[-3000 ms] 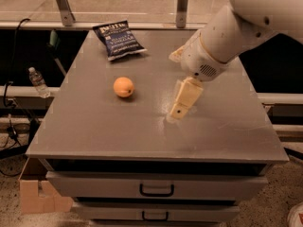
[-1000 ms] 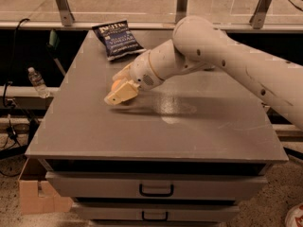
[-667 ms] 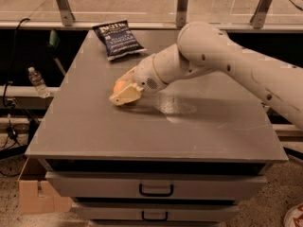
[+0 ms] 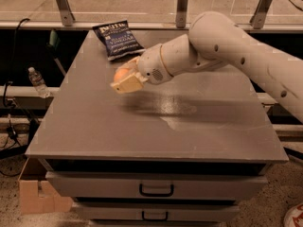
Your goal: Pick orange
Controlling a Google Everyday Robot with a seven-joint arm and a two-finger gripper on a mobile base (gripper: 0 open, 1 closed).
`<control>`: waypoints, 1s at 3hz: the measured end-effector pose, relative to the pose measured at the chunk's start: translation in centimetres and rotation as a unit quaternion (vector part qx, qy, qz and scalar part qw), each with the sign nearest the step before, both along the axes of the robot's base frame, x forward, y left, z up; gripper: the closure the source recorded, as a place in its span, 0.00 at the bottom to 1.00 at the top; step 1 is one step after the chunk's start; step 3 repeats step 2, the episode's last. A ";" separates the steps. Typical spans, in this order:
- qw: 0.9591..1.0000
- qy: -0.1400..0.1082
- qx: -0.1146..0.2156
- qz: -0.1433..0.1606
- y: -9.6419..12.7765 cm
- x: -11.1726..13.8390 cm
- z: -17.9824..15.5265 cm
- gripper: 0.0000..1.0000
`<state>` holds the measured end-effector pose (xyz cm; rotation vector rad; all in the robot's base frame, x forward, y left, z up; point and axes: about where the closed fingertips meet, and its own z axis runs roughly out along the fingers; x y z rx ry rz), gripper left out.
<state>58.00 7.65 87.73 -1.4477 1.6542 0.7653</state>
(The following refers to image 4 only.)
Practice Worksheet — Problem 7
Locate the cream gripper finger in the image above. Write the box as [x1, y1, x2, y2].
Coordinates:
[111, 71, 147, 94]
[117, 56, 140, 71]

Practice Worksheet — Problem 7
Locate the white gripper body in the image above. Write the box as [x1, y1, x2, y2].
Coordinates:
[138, 44, 172, 85]

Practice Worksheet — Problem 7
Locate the orange fruit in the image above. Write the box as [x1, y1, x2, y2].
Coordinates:
[114, 68, 130, 82]

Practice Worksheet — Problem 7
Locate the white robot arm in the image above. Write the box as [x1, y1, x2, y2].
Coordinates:
[111, 11, 303, 122]

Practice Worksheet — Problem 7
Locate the blue chip bag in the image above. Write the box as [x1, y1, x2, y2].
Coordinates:
[93, 20, 145, 61]

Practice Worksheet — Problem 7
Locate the grey drawer cabinet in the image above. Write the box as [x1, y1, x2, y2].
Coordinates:
[27, 33, 287, 227]

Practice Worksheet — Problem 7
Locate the clear plastic water bottle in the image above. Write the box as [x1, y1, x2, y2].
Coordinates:
[28, 67, 50, 98]

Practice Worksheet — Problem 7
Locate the upper grey drawer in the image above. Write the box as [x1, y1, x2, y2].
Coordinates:
[46, 171, 267, 201]

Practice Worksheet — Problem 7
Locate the grey drawer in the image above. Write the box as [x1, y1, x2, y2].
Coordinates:
[72, 202, 240, 222]
[46, 171, 267, 201]

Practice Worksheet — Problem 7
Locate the lower grey drawer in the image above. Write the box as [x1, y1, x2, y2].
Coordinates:
[72, 202, 240, 222]

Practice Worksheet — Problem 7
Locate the cardboard box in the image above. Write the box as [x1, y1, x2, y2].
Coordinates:
[18, 159, 72, 215]

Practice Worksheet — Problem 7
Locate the red white shoe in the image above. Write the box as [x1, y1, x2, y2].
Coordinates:
[283, 203, 303, 227]

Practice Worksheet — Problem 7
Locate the middle metal bracket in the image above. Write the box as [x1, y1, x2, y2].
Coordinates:
[175, 0, 188, 28]

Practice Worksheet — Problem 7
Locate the metal bracket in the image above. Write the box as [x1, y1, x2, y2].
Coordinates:
[250, 0, 273, 29]
[56, 0, 75, 26]
[175, 0, 188, 28]

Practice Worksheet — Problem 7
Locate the green handled tool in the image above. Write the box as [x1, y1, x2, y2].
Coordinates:
[46, 29, 66, 76]

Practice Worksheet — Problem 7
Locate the left metal bracket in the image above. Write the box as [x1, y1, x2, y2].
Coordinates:
[56, 0, 75, 26]

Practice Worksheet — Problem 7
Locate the right metal bracket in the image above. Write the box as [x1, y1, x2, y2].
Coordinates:
[250, 0, 273, 29]

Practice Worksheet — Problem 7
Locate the black cable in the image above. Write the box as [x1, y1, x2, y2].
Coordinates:
[2, 17, 31, 109]

